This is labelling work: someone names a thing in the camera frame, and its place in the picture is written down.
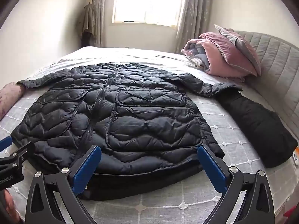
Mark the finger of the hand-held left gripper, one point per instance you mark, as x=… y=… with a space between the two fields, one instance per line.
x=5 y=141
x=21 y=151

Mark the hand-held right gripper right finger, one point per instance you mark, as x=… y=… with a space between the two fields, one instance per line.
x=213 y=168

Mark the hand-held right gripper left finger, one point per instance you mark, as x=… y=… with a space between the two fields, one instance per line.
x=87 y=170

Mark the black quilted down jacket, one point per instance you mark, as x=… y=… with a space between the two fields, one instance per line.
x=140 y=121

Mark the person's left hand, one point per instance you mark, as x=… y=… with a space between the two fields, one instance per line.
x=8 y=201

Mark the pink patterned cushion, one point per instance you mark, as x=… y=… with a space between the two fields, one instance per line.
x=10 y=95

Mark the folded black garment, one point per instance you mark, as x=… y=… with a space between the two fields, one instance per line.
x=259 y=130

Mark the bed with grey checked sheet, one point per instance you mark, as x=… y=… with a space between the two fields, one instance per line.
x=163 y=206

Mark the mattress label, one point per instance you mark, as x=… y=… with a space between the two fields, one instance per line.
x=295 y=157

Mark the folded pink quilt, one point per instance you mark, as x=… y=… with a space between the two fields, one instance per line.
x=217 y=56

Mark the grey padded headboard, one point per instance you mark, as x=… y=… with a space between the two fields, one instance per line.
x=276 y=58

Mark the grey velvet pillow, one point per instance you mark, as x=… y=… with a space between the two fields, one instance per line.
x=243 y=44

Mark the hanging olive garment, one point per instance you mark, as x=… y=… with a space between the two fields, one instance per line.
x=87 y=21

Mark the grey patterned curtain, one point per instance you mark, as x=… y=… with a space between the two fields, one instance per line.
x=101 y=14
x=192 y=16

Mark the window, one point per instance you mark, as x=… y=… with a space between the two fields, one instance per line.
x=147 y=2

